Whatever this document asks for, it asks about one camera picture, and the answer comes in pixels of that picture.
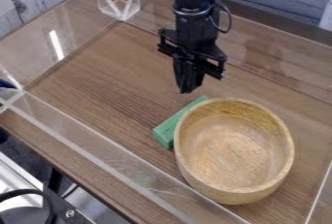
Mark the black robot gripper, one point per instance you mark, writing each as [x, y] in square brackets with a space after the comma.
[190, 44]

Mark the green rectangular block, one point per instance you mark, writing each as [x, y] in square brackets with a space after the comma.
[163, 130]

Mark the brown wooden bowl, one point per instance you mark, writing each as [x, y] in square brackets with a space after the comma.
[234, 150]

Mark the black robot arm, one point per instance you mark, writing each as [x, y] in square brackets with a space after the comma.
[196, 7]

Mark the clear acrylic tray walls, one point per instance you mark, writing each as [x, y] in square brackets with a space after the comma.
[95, 88]

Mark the black table leg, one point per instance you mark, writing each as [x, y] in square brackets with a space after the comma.
[55, 181]

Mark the black metal bracket with screw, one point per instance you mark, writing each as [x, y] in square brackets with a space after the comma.
[67, 213]

